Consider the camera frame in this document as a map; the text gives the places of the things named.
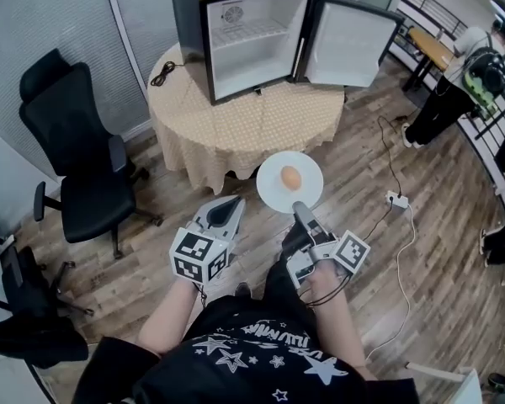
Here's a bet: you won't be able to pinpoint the brown egg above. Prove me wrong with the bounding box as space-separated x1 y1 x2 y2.
280 165 302 191

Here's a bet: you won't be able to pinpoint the black wrist cord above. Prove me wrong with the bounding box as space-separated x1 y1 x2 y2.
300 274 354 306

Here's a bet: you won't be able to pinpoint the round table with beige cloth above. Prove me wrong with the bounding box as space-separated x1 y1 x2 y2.
146 42 347 196

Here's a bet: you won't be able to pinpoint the thin black cord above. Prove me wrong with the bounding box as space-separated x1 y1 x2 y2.
193 282 210 310

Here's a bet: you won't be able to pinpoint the person's black star shirt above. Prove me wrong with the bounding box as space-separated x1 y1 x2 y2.
71 295 417 404

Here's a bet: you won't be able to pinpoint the white floor cable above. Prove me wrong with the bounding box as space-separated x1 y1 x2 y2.
364 203 416 359

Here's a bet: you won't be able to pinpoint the white wire shelf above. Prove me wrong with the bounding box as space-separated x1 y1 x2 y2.
212 19 290 50

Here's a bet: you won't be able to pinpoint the white table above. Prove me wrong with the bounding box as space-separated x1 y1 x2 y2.
406 362 496 404

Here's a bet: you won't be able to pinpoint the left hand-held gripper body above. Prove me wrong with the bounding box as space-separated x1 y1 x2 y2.
169 219 237 284

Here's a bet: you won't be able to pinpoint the black jacket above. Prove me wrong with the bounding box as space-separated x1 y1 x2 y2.
0 311 89 369

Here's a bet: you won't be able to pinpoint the small black office chair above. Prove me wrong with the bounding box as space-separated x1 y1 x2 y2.
0 246 94 317

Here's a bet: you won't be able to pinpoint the person's right forearm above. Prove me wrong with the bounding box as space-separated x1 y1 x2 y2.
309 284 369 380

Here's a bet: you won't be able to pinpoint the black mini fridge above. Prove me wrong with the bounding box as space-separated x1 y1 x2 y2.
169 0 407 107

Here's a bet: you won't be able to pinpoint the person's black trousers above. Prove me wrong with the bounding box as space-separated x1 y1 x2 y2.
263 263 321 315

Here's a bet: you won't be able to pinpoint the person's left forearm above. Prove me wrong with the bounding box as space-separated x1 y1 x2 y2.
135 279 203 357

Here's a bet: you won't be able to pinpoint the black mesh office chair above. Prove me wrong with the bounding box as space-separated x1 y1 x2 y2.
19 48 164 260

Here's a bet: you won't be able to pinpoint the white round plate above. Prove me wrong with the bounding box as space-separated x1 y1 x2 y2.
256 151 325 215

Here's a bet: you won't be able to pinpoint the short black floor cable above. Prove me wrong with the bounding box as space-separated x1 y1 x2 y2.
364 202 395 242

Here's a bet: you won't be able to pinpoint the person's right hand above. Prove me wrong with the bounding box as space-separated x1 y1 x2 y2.
310 265 345 290

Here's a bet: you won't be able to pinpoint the white power strip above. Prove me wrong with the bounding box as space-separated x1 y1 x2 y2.
385 190 410 209

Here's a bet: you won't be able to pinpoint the coiled black power cord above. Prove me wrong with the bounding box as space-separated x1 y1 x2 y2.
150 61 185 88

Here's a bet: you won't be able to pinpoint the wooden table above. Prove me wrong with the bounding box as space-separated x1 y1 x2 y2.
401 27 458 92

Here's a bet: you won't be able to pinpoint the black dome backpack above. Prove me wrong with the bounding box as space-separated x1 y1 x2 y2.
465 52 505 100

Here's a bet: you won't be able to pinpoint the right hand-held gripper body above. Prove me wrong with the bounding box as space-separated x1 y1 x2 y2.
279 223 371 289

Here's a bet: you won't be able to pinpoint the long black floor cable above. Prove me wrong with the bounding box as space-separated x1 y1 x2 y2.
377 115 403 197

